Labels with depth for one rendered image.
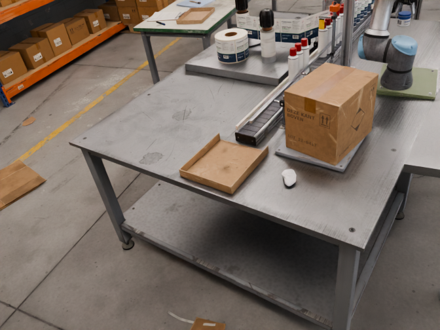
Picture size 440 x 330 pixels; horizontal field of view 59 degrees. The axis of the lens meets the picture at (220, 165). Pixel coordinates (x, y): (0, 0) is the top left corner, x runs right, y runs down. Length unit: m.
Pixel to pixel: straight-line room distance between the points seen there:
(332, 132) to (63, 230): 2.02
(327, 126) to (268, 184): 0.31
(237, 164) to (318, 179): 0.35
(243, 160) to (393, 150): 0.62
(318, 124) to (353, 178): 0.25
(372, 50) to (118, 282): 1.86
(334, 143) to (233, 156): 0.44
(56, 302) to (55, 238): 0.53
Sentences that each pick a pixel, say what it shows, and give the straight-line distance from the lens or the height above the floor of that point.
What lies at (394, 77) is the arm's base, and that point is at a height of 0.92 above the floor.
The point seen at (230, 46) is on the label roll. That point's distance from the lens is 2.43.
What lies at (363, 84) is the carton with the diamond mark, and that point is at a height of 1.12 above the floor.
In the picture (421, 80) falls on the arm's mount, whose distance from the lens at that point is 2.27.
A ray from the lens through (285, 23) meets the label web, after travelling 2.55.
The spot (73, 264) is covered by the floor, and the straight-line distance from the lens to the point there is 2.68.
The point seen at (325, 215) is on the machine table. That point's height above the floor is 0.83.
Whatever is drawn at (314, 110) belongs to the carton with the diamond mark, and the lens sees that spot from 1.53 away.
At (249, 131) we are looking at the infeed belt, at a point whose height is 0.88.
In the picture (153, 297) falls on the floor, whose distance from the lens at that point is 2.33.
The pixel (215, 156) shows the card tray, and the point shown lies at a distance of 1.73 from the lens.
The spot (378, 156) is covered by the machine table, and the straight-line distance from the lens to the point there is 1.72.
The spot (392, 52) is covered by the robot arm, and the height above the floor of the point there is 1.04.
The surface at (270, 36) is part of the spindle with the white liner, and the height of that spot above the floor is 1.04.
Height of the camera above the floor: 1.85
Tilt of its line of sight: 37 degrees down
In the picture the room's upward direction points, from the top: 9 degrees counter-clockwise
